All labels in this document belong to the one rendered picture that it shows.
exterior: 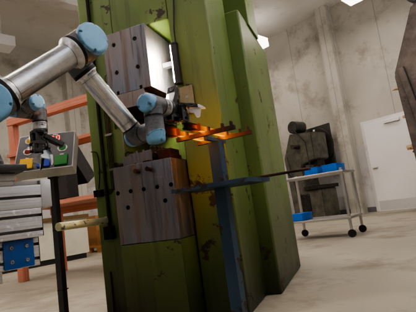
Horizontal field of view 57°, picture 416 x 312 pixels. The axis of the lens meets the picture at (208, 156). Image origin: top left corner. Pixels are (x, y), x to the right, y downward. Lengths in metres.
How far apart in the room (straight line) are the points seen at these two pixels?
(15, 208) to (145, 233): 1.04
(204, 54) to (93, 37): 1.10
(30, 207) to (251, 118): 1.73
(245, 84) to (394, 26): 7.80
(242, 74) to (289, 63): 8.73
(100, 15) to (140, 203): 1.35
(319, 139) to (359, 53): 2.38
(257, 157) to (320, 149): 6.95
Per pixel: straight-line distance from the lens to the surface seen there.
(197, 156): 2.30
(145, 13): 2.70
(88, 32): 1.43
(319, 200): 9.33
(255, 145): 2.65
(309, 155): 9.40
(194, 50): 2.45
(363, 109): 10.22
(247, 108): 2.71
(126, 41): 2.53
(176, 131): 1.84
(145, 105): 1.50
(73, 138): 2.52
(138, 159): 2.31
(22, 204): 1.34
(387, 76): 10.10
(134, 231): 2.26
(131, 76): 2.43
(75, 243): 7.93
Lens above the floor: 0.61
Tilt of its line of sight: 8 degrees up
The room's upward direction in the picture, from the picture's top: 8 degrees counter-clockwise
